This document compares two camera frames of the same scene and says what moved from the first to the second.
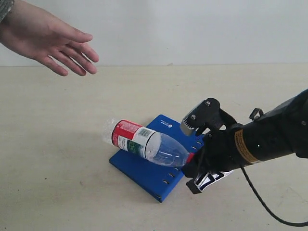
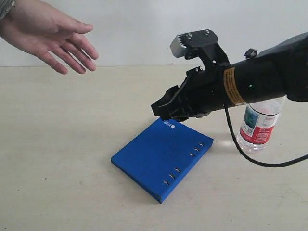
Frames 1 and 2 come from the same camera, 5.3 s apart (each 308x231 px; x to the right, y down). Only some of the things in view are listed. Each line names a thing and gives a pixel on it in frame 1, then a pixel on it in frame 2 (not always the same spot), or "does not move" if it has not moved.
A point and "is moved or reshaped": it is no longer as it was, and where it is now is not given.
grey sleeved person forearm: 5,6 does not move
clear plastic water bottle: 146,142 is moved or reshaped
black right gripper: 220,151 to 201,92
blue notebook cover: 158,181 does not move
